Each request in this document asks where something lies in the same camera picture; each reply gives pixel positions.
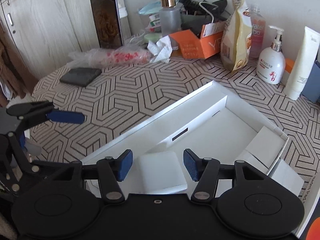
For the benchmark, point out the blue face mask pack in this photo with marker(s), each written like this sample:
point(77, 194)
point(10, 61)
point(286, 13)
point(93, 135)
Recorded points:
point(151, 8)

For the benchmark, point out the tablet with dark screen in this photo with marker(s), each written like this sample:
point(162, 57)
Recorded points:
point(107, 23)

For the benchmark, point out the white open box tray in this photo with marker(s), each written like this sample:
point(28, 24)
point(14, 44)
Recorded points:
point(212, 122)

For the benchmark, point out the plastic bag with pink items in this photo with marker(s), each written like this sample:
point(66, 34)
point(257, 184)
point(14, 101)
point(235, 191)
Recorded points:
point(103, 58)

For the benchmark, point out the black wallet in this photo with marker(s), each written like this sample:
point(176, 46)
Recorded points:
point(80, 77)

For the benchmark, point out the white cosmetic tube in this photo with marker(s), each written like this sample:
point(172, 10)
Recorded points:
point(303, 64)

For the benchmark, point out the white pump lotion bottle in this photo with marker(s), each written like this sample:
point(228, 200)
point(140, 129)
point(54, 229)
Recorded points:
point(271, 63)

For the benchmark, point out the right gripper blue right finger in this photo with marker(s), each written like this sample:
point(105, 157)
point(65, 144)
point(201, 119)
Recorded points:
point(205, 172)

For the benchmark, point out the beige snack bag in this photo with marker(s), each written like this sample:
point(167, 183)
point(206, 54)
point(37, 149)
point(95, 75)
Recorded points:
point(237, 37)

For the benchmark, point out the pink water bottle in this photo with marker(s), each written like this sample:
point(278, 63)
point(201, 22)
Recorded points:
point(258, 31)

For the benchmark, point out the black clutter pile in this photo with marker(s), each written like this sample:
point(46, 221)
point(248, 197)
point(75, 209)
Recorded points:
point(194, 14)

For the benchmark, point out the blue pen holder cup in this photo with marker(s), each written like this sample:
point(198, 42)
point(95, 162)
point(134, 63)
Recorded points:
point(312, 88)

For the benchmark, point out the white charger adapter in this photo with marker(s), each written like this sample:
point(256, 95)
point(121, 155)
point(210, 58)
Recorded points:
point(161, 173)

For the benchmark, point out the orange cardboard box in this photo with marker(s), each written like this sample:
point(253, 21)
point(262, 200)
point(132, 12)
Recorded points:
point(207, 45)

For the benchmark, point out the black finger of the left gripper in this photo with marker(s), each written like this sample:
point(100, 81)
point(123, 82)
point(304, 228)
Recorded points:
point(54, 169)

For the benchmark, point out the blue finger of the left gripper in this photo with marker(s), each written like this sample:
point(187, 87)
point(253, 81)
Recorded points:
point(41, 111)

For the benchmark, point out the Redmi Pad SE box lid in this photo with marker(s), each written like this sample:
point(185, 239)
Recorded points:
point(309, 199)

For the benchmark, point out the larger white small box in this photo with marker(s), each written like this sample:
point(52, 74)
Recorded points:
point(286, 176)

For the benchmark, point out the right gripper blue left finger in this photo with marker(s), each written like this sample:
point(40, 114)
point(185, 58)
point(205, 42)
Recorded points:
point(112, 171)

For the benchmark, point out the crumpled white tissue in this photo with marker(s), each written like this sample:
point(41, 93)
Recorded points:
point(161, 50)

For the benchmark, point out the grey bottle gold cap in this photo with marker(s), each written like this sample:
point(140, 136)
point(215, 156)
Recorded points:
point(170, 17)

